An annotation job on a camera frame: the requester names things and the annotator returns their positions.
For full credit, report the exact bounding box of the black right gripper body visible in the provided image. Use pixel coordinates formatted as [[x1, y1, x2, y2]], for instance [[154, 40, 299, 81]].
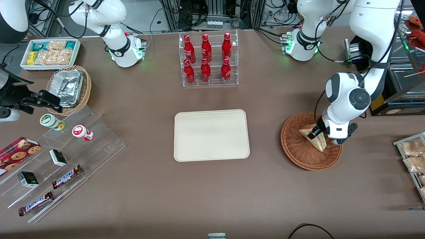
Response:
[[0, 66, 34, 109]]

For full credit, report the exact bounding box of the triangular layered sandwich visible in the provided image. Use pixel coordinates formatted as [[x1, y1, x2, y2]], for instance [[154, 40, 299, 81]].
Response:
[[298, 123, 327, 152]]

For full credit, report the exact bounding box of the brown round wicker basket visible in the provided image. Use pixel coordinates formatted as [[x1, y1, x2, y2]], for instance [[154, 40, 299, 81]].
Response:
[[281, 112, 343, 171]]

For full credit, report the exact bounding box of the light wicker basket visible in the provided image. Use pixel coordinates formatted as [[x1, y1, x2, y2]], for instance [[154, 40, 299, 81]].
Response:
[[46, 65, 92, 116]]

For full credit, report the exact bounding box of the tray of packaged snacks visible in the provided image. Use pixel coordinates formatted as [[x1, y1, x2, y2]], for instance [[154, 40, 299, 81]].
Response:
[[393, 132, 425, 203]]

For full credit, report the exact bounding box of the cream rectangular plastic tray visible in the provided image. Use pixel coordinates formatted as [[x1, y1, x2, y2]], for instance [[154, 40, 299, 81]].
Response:
[[174, 109, 250, 162]]

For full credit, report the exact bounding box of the green lid sunflower cup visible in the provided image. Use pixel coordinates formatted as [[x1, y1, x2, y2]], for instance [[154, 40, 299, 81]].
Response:
[[40, 114, 65, 131]]

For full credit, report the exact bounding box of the silver foil wrapped package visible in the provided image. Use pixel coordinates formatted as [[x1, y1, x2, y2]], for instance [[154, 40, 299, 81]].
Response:
[[50, 70, 84, 108]]

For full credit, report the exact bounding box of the white rectangular snack bin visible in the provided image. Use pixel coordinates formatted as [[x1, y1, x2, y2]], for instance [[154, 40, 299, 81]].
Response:
[[20, 38, 82, 72]]

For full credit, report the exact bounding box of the clear rice cracker bag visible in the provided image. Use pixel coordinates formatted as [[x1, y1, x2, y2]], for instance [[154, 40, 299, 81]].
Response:
[[46, 40, 67, 51], [34, 49, 74, 66]]

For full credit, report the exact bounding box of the red lid yogurt cup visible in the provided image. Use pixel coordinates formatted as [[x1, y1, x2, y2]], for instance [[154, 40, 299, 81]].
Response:
[[72, 125, 94, 142]]

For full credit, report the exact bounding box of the red plaid cookie box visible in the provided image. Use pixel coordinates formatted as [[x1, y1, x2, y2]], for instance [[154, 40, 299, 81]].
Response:
[[0, 136, 42, 177]]

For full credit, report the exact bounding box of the small black carton box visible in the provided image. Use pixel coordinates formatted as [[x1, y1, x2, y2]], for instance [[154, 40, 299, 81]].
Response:
[[49, 149, 68, 167], [17, 171, 40, 189]]

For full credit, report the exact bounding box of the black food warmer appliance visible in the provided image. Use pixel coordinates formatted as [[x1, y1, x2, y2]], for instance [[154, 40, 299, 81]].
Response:
[[345, 5, 425, 117]]

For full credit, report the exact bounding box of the clear acrylic stepped shelf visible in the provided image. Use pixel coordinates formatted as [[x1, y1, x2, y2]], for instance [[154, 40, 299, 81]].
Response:
[[0, 105, 126, 223]]

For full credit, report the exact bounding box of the Snickers chocolate bar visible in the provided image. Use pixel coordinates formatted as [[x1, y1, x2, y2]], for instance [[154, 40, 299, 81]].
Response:
[[51, 165, 83, 190], [18, 191, 54, 217]]

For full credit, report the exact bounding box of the red cola bottle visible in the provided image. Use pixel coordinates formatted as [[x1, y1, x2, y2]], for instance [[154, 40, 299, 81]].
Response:
[[201, 33, 212, 63], [183, 35, 197, 64], [183, 59, 195, 84], [221, 58, 232, 83], [222, 32, 232, 61], [201, 57, 212, 83]]

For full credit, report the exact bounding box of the red sausage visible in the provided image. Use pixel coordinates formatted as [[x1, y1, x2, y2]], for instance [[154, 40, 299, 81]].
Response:
[[410, 29, 425, 50], [408, 15, 425, 29]]

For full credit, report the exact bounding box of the clear acrylic bottle rack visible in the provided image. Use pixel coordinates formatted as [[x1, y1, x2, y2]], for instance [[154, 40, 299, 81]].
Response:
[[179, 30, 239, 87]]

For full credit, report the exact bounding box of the metal equipment rack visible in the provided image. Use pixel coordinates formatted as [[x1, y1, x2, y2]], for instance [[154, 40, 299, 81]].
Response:
[[159, 0, 266, 32]]

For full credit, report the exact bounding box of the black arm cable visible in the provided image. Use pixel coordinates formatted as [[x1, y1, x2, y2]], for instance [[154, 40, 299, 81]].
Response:
[[314, 90, 327, 117]]

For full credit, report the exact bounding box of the black table cable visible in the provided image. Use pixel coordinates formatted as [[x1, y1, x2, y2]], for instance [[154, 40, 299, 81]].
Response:
[[288, 224, 335, 239]]

